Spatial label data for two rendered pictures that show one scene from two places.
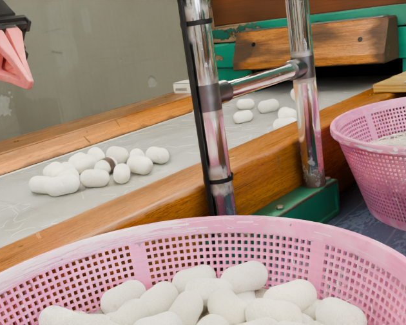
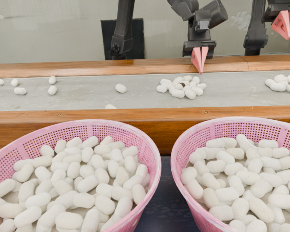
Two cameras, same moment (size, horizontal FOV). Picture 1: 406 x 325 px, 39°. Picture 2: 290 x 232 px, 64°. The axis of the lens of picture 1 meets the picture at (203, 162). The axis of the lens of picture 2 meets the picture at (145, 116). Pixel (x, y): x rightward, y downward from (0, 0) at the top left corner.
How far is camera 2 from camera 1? 0.10 m
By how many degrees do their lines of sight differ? 48
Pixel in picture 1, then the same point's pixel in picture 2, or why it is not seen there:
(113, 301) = (263, 144)
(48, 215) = (264, 97)
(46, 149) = (283, 65)
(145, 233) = not seen: outside the picture
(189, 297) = (289, 159)
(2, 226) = (246, 95)
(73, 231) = (264, 112)
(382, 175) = not seen: outside the picture
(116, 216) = (285, 114)
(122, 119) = not seen: outside the picture
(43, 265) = (246, 120)
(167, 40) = not seen: outside the picture
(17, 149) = (271, 62)
